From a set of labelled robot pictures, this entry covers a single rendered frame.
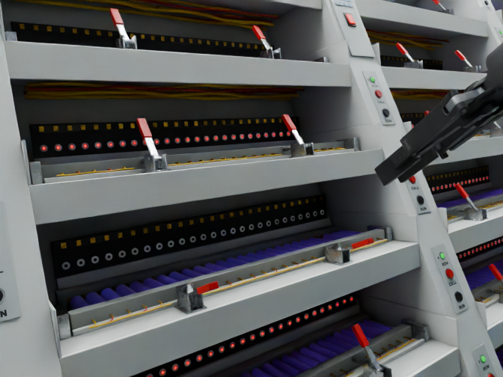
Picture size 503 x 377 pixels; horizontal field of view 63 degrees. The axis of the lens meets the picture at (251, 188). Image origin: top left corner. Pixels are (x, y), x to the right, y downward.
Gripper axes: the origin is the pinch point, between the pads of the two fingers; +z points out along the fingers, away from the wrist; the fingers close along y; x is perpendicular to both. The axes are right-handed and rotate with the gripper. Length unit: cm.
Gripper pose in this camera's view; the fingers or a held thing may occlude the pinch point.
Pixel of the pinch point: (405, 163)
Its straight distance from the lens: 62.3
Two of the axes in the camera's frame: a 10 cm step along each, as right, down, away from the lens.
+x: -3.7, -8.5, 3.7
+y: 8.2, -1.2, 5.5
